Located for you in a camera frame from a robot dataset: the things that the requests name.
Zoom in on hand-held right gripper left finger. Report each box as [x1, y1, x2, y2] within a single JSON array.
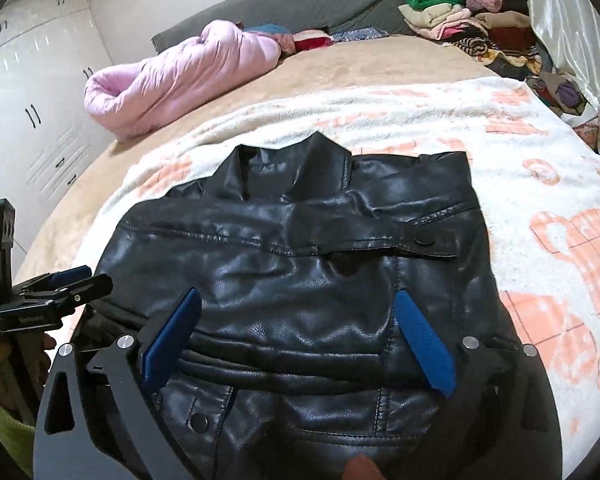
[[32, 286, 203, 480]]

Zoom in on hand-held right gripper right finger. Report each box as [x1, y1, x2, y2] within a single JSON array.
[[394, 290, 563, 480]]

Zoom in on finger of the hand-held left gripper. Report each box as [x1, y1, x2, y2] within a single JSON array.
[[19, 265, 93, 295], [55, 273, 114, 312]]

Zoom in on black leather jacket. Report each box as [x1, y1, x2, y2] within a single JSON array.
[[72, 131, 525, 480]]

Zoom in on person's left forearm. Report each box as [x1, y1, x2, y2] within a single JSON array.
[[0, 389, 37, 463]]

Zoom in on plastic bag of clothes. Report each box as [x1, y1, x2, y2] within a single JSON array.
[[525, 70, 590, 119]]

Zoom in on pile of folded clothes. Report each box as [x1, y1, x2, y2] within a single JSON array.
[[397, 0, 545, 82]]

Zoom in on person's right hand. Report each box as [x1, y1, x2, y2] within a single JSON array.
[[342, 455, 384, 480]]

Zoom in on white wardrobe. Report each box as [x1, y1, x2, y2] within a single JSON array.
[[0, 0, 114, 281]]

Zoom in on white orange printed blanket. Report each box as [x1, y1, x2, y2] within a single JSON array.
[[72, 76, 600, 472]]

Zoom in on pink quilt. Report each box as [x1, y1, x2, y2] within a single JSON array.
[[83, 20, 283, 142]]

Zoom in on beige bed sheet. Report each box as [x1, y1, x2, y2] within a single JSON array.
[[12, 35, 501, 286]]

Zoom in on blue floral cloth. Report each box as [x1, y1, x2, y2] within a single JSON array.
[[332, 27, 389, 44]]

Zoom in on teal cloth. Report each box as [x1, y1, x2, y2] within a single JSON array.
[[242, 22, 292, 42]]

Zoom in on red cloth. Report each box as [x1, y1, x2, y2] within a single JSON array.
[[292, 30, 334, 54]]

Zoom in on white shiny curtain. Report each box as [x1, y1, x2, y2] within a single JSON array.
[[522, 0, 600, 161]]

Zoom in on grey headboard cushion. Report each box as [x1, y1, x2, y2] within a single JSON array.
[[151, 0, 411, 54]]

